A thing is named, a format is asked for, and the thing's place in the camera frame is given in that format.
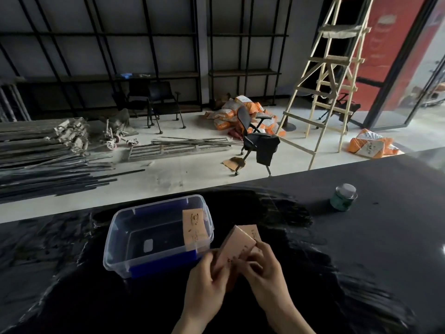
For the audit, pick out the black office swivel chair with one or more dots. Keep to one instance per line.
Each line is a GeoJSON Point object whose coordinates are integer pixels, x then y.
{"type": "Point", "coordinates": [259, 142]}

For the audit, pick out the black framed glass door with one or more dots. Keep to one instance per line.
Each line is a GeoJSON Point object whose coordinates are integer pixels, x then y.
{"type": "Point", "coordinates": [417, 72]}

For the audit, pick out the caster wheels assembly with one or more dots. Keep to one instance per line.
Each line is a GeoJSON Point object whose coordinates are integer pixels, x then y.
{"type": "Point", "coordinates": [116, 133]}

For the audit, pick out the small blue item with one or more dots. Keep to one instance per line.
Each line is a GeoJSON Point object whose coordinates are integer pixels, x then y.
{"type": "Point", "coordinates": [126, 75]}

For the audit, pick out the pile of orange white sacks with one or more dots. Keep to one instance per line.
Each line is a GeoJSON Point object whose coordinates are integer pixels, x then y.
{"type": "Point", "coordinates": [227, 113]}

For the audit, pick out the person's right thumb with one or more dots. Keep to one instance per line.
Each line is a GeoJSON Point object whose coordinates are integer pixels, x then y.
{"type": "Point", "coordinates": [246, 265]}

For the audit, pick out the person's left forearm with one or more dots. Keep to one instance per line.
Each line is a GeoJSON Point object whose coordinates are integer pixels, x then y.
{"type": "Point", "coordinates": [196, 326]}

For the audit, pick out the orange white sack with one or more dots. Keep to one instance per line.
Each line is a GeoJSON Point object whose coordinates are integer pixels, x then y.
{"type": "Point", "coordinates": [370, 144]}

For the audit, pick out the person's left thumb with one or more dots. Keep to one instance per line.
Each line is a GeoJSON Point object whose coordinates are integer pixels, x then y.
{"type": "Point", "coordinates": [208, 263]}

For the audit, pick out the person's right forearm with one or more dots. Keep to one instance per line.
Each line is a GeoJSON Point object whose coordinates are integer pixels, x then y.
{"type": "Point", "coordinates": [288, 320]}

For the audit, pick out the red wall banner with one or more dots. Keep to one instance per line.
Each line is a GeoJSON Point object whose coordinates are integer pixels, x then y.
{"type": "Point", "coordinates": [386, 45]}

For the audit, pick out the round black table base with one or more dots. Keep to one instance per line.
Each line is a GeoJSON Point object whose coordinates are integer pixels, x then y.
{"type": "Point", "coordinates": [287, 126]}

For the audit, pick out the pile of metal bars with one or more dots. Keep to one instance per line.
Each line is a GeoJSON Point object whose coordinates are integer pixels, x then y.
{"type": "Point", "coordinates": [41, 159]}

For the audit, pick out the person's left hand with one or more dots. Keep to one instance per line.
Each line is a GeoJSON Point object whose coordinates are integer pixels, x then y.
{"type": "Point", "coordinates": [201, 292]}

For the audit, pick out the brown cardboard scrap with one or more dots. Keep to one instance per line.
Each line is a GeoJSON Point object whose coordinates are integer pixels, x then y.
{"type": "Point", "coordinates": [233, 164]}

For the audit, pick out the flat metal grate frame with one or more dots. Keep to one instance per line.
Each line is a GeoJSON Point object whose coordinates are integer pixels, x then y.
{"type": "Point", "coordinates": [173, 147]}

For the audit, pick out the green jar clear lid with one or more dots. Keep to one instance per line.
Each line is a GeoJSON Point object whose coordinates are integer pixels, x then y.
{"type": "Point", "coordinates": [343, 198]}

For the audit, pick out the black chair behind ladder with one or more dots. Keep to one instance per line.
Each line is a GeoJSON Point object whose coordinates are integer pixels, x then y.
{"type": "Point", "coordinates": [344, 107]}

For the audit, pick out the narrow black metal shelving rack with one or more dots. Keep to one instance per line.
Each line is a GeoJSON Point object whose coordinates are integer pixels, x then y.
{"type": "Point", "coordinates": [243, 71]}

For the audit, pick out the small tan cardboard box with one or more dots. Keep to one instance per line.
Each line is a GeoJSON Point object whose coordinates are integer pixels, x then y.
{"type": "Point", "coordinates": [195, 228]}
{"type": "Point", "coordinates": [234, 247]}
{"type": "Point", "coordinates": [252, 233]}

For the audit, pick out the wooden step ladder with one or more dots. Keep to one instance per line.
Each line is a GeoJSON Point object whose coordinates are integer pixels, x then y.
{"type": "Point", "coordinates": [333, 59]}

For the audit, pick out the black chair on casters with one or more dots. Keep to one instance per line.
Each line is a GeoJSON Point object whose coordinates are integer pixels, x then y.
{"type": "Point", "coordinates": [158, 95]}

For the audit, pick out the person's right hand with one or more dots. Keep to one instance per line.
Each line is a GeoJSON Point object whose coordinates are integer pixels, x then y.
{"type": "Point", "coordinates": [269, 283]}

